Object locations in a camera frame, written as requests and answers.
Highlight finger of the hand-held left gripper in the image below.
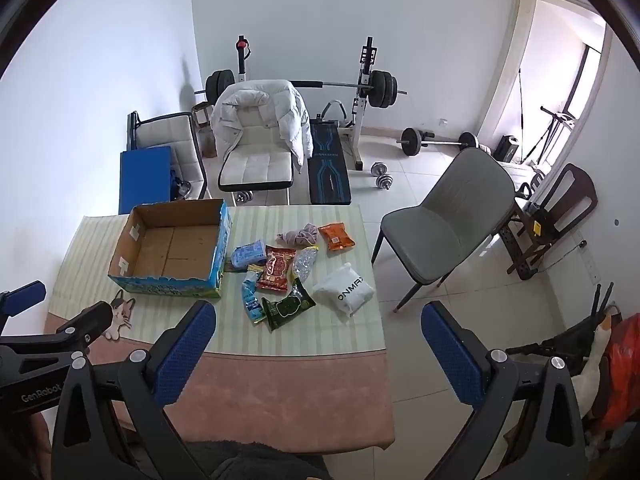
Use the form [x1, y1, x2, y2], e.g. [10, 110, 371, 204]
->
[0, 282, 47, 327]
[42, 301, 114, 350]

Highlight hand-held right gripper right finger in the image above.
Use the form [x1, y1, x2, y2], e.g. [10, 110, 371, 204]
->
[421, 301, 589, 480]

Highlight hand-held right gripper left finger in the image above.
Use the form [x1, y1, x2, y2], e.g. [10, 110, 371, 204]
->
[50, 300, 217, 480]

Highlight light blue packet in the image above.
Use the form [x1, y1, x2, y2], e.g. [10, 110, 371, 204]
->
[242, 272, 267, 325]

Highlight cardboard box with blue print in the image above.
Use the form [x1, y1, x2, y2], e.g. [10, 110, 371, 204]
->
[107, 198, 233, 299]

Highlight small yellow green packet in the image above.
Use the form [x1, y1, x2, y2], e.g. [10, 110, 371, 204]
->
[224, 258, 266, 275]

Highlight green snack packet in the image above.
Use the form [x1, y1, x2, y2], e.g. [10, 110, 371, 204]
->
[261, 278, 317, 333]

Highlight red snack packet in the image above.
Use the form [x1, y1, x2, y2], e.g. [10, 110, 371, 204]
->
[256, 246, 297, 295]

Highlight white soft pouch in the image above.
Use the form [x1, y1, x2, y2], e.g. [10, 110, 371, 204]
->
[312, 263, 376, 317]

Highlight pink cloth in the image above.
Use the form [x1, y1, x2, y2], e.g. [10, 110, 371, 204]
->
[276, 223, 321, 250]

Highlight orange snack packet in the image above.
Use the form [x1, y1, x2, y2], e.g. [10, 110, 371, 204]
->
[318, 223, 357, 252]

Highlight person's left forearm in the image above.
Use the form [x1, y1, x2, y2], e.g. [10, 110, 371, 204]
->
[0, 412, 53, 480]

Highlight striped cat print tablecloth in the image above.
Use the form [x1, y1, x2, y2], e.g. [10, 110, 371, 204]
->
[42, 203, 396, 451]

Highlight person's dark fleece clothing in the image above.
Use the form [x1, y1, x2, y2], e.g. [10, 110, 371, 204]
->
[207, 440, 328, 480]

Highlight grey chair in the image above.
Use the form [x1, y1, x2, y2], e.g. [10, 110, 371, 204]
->
[371, 147, 517, 313]

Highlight white goose plush toy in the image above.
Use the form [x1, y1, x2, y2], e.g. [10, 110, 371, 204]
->
[570, 312, 616, 418]

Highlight blue folded mat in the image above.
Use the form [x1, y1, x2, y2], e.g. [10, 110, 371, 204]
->
[118, 146, 173, 215]

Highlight black router antennas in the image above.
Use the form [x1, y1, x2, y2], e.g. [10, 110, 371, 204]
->
[592, 282, 617, 318]

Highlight white power strip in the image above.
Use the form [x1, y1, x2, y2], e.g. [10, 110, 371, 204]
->
[575, 232, 601, 283]

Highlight red plastic bag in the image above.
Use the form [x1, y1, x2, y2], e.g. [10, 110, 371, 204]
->
[595, 312, 640, 433]

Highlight dark wooden chair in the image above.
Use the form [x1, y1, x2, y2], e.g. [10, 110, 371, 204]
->
[500, 162, 598, 281]

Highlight white padded chair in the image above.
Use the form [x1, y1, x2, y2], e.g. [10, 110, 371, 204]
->
[217, 82, 308, 206]

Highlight small black appliance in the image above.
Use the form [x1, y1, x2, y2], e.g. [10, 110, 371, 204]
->
[497, 135, 523, 163]

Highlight short barbell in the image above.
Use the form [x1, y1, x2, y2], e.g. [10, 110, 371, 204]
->
[397, 127, 478, 157]

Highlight black and blue weight bench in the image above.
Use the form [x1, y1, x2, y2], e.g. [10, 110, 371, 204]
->
[307, 119, 352, 205]

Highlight small brown stool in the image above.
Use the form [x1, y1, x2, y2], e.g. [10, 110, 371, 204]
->
[192, 101, 216, 128]

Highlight metal folding stand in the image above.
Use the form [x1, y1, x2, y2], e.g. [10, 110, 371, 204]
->
[522, 105, 578, 166]

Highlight white down jacket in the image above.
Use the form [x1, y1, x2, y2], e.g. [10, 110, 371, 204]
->
[210, 80, 313, 173]

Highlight long barbell with black plates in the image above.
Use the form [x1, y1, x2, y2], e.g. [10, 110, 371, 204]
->
[194, 70, 407, 111]

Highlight white barbell rack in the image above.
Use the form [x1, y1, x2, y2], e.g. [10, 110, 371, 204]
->
[235, 35, 381, 171]

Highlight black folding frame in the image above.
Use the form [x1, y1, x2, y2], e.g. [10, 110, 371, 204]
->
[505, 317, 601, 376]

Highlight white chair with black frame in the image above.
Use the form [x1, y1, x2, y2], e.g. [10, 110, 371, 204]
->
[127, 111, 208, 201]

